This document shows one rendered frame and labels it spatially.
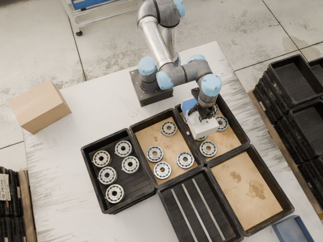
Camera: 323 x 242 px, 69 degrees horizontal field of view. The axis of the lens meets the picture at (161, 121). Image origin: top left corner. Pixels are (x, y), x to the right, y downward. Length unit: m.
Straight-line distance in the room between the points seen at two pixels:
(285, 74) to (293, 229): 1.25
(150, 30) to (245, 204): 1.04
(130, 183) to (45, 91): 0.85
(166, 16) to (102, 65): 1.75
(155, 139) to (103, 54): 1.71
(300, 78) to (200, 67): 1.48
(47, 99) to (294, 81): 1.93
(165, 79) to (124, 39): 2.14
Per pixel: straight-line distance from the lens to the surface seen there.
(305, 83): 2.34
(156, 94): 1.64
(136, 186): 1.42
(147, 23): 1.14
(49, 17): 3.61
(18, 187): 2.43
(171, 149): 1.45
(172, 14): 1.22
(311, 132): 2.28
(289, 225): 1.68
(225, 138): 1.52
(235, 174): 1.47
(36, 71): 3.11
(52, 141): 1.79
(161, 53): 1.01
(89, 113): 1.78
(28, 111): 1.77
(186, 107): 1.22
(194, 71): 0.97
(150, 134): 1.49
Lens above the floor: 2.23
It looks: 67 degrees down
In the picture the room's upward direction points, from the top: 5 degrees counter-clockwise
